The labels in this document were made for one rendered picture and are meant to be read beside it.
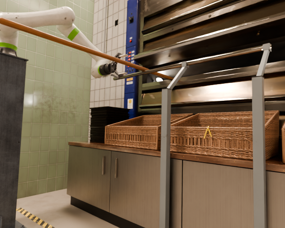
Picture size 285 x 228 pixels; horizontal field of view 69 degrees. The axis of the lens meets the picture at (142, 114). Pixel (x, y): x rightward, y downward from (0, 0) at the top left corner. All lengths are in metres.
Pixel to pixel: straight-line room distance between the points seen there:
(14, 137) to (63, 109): 1.02
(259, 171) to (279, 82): 0.79
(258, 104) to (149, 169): 0.73
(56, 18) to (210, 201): 1.53
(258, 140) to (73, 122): 2.12
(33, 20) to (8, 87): 0.48
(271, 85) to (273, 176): 0.74
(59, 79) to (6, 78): 1.01
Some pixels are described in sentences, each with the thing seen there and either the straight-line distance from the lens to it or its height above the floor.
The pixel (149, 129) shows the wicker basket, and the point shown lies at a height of 0.71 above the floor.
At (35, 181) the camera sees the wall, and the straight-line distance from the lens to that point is 2.54.
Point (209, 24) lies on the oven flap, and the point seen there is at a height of 1.60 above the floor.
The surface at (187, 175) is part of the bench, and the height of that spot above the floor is 0.47.
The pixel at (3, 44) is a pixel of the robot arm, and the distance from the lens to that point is 1.81.
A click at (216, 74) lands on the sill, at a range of 1.76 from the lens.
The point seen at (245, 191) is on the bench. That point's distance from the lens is 1.11.
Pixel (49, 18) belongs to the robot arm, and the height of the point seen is 1.47.
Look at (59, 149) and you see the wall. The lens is 2.60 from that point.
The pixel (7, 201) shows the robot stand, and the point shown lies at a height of 0.21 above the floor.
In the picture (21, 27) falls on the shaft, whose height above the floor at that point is 1.18.
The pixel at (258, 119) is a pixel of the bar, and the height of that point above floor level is 0.76.
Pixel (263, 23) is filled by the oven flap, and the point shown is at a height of 1.40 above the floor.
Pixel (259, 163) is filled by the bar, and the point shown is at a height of 0.58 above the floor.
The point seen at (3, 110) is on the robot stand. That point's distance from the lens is 1.68.
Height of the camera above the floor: 0.71
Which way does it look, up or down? 4 degrees up
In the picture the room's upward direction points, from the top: 1 degrees clockwise
